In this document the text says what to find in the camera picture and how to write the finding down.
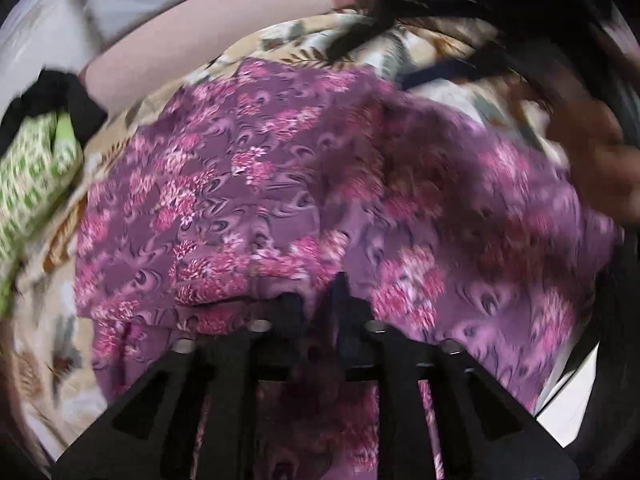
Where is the purple floral garment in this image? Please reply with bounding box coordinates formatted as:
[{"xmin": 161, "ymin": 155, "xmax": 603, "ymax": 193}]
[{"xmin": 75, "ymin": 58, "xmax": 619, "ymax": 408}]

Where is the right hand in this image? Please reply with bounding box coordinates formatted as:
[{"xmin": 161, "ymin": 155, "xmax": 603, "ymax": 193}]
[{"xmin": 512, "ymin": 82, "xmax": 639, "ymax": 226}]

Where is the beige leaf-print fleece blanket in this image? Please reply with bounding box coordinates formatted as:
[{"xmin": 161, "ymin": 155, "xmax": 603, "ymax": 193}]
[{"xmin": 8, "ymin": 11, "xmax": 561, "ymax": 463}]

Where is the green patterned pillow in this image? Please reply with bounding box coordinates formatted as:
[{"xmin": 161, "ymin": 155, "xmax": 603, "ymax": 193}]
[{"xmin": 1, "ymin": 112, "xmax": 84, "ymax": 313}]

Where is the black cloth behind pillow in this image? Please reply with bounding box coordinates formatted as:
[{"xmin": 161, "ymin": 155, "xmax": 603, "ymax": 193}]
[{"xmin": 0, "ymin": 70, "xmax": 107, "ymax": 155}]

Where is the pink bed headboard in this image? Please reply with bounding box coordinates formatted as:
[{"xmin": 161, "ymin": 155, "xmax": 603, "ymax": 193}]
[{"xmin": 80, "ymin": 0, "xmax": 360, "ymax": 115}]

